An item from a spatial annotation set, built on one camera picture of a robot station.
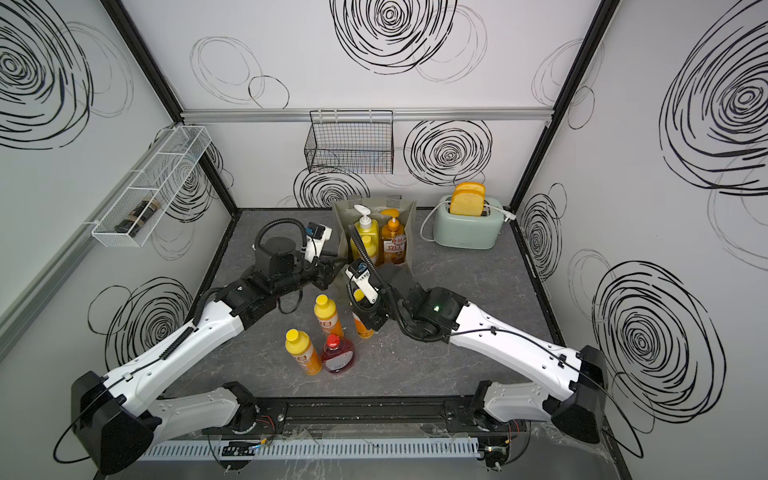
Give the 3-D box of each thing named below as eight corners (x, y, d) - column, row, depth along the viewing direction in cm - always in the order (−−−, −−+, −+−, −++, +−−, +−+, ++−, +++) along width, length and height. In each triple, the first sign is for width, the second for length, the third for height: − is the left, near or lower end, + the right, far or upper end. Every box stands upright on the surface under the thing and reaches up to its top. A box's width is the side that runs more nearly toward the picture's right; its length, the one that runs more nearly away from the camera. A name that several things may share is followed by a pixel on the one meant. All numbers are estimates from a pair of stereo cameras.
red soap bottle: (329, 374, 82) (317, 352, 68) (331, 358, 84) (320, 334, 71) (353, 374, 82) (346, 352, 68) (355, 358, 84) (348, 334, 71)
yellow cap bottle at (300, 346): (304, 378, 82) (281, 347, 64) (307, 362, 84) (285, 329, 66) (324, 378, 82) (306, 347, 64) (326, 362, 84) (309, 329, 66)
